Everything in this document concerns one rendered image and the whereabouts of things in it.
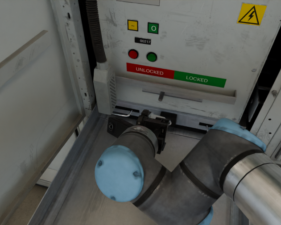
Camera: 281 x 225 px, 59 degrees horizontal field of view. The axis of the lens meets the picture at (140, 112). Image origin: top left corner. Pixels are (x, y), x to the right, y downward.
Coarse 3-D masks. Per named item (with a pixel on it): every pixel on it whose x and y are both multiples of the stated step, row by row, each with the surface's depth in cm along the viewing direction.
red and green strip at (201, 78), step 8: (128, 64) 82; (136, 64) 82; (136, 72) 84; (144, 72) 83; (152, 72) 82; (160, 72) 81; (168, 72) 80; (176, 72) 80; (184, 72) 79; (184, 80) 81; (192, 80) 80; (200, 80) 79; (208, 80) 78; (216, 80) 78; (224, 80) 77
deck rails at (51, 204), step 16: (96, 112) 97; (96, 128) 96; (80, 144) 88; (64, 160) 78; (80, 160) 86; (64, 176) 80; (48, 192) 72; (64, 192) 78; (48, 208) 74; (32, 224) 67; (48, 224) 71; (240, 224) 71
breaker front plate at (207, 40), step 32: (96, 0) 70; (160, 0) 65; (192, 0) 63; (224, 0) 61; (256, 0) 59; (128, 32) 74; (160, 32) 71; (192, 32) 69; (224, 32) 66; (256, 32) 64; (160, 64) 79; (192, 64) 76; (224, 64) 73; (256, 64) 70; (128, 96) 93
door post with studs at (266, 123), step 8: (280, 72) 66; (280, 80) 68; (272, 88) 70; (280, 88) 69; (272, 96) 72; (280, 96) 71; (264, 104) 74; (272, 104) 74; (280, 104) 72; (264, 112) 77; (272, 112) 75; (280, 112) 74; (256, 120) 80; (264, 120) 78; (272, 120) 77; (280, 120) 76; (256, 128) 82; (264, 128) 80; (272, 128) 80; (256, 136) 84; (264, 136) 83
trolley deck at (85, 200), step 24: (96, 144) 91; (168, 144) 91; (192, 144) 91; (168, 168) 84; (72, 192) 78; (96, 192) 78; (72, 216) 73; (96, 216) 73; (120, 216) 73; (144, 216) 73; (216, 216) 73
